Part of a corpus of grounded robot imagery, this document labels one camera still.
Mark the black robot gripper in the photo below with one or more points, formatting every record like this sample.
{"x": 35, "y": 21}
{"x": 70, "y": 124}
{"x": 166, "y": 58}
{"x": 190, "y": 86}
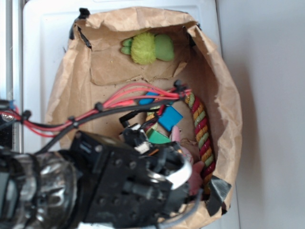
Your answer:
{"x": 128, "y": 182}

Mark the green wooden block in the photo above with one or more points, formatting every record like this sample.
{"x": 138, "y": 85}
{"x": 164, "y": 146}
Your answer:
{"x": 156, "y": 137}

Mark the robot arm with foil wrap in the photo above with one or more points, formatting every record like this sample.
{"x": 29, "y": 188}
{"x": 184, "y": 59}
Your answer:
{"x": 40, "y": 192}

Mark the blue wooden block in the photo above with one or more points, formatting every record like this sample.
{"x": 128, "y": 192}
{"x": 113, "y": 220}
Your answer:
{"x": 169, "y": 118}

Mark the pink plush bunny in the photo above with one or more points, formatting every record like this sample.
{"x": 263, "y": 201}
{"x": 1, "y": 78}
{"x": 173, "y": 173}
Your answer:
{"x": 190, "y": 151}

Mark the brown paper bag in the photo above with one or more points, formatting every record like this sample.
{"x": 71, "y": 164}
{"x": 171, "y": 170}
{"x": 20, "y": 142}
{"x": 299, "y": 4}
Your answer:
{"x": 93, "y": 68}

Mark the green fuzzy plush toy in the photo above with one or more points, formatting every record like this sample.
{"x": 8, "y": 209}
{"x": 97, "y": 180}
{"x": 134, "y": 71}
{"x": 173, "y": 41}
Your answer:
{"x": 145, "y": 48}

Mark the white plastic tray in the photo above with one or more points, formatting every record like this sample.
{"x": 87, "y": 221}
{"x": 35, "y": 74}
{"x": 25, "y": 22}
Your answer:
{"x": 47, "y": 31}

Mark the multicolour twisted rope toy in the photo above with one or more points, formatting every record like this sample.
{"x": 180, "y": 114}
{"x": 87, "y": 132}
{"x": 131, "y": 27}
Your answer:
{"x": 203, "y": 139}

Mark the aluminium frame rail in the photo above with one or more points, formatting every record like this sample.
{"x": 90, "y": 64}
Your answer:
{"x": 11, "y": 56}

